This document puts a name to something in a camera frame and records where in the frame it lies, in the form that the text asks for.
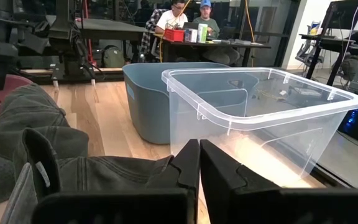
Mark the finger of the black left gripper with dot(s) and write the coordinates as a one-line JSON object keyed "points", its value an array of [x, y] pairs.
{"points": [[5, 70]]}

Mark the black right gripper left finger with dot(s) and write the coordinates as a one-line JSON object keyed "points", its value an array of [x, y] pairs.
{"points": [[120, 207]]}

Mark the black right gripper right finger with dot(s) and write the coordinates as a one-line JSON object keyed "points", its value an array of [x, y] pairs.
{"points": [[275, 207]]}

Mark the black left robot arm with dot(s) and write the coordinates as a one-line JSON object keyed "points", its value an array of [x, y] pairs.
{"points": [[64, 31]]}

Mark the clear plastic storage bin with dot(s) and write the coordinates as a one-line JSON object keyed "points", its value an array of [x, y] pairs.
{"points": [[185, 133]]}

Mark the blue-grey plastic bin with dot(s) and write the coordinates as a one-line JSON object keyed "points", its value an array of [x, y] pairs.
{"points": [[148, 105]]}

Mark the olive green backpack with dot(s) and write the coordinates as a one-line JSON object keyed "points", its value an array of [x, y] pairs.
{"points": [[113, 57]]}

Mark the black white plaid shirt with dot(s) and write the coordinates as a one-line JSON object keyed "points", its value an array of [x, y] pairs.
{"points": [[149, 28]]}

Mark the grey office chair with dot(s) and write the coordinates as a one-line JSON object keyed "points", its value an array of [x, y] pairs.
{"points": [[309, 53]]}

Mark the black office table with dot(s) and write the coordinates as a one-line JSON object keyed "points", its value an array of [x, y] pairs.
{"points": [[228, 45]]}

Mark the red plastic box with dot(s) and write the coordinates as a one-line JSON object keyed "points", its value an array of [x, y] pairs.
{"points": [[174, 35]]}

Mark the black standing desk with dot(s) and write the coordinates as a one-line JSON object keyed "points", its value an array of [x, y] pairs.
{"points": [[331, 42]]}

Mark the white cardboard box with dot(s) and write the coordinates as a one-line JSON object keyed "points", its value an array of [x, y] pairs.
{"points": [[191, 35]]}

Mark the dark glass partition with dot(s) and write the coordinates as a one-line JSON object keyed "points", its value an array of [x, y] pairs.
{"points": [[269, 18]]}

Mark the green and white carton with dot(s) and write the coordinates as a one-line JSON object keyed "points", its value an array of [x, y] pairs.
{"points": [[202, 32]]}

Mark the dark laptop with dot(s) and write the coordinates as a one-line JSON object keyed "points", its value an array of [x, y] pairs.
{"points": [[190, 25]]}

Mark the black computer monitor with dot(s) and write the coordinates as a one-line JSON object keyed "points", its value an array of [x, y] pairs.
{"points": [[343, 14]]}

